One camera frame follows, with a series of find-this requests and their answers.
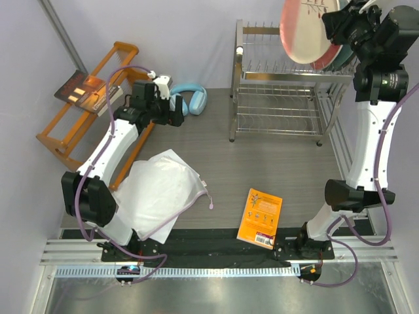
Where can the light teal plate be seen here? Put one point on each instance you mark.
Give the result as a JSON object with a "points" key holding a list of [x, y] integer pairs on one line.
{"points": [[345, 56]]}

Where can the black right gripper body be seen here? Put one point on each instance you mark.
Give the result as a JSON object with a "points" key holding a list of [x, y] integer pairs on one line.
{"points": [[357, 29]]}

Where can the red and teal plate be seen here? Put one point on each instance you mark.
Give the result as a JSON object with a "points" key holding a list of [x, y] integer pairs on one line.
{"points": [[327, 58]]}

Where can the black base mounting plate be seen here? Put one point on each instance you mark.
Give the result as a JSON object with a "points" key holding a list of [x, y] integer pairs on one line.
{"points": [[213, 252]]}

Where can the orange paperback book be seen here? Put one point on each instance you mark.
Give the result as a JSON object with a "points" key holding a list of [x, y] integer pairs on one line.
{"points": [[260, 219]]}

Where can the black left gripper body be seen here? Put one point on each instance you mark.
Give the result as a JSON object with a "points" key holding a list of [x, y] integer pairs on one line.
{"points": [[165, 116]]}

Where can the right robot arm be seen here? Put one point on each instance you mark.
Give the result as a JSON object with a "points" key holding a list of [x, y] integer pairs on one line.
{"points": [[381, 82]]}

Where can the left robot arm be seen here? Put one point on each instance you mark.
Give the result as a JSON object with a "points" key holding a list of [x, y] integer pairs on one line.
{"points": [[87, 196]]}

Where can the clear zip pouch purple trim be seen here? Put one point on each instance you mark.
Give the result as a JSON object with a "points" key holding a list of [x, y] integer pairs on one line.
{"points": [[156, 192]]}

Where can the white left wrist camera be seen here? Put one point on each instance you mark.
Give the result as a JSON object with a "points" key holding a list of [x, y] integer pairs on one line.
{"points": [[163, 83]]}

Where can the pink and cream plate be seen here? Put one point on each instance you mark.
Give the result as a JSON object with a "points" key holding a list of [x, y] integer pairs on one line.
{"points": [[302, 31]]}

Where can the orange wooden rack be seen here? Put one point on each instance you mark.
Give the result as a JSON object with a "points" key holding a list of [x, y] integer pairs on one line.
{"points": [[73, 133]]}

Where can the light blue headphones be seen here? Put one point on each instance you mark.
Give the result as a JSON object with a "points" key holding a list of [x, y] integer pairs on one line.
{"points": [[198, 100]]}

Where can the dark paperback book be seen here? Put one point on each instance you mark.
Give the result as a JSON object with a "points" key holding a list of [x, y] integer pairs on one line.
{"points": [[84, 91]]}

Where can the stainless steel dish rack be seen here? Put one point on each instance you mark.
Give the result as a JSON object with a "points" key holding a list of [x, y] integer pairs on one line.
{"points": [[272, 94]]}

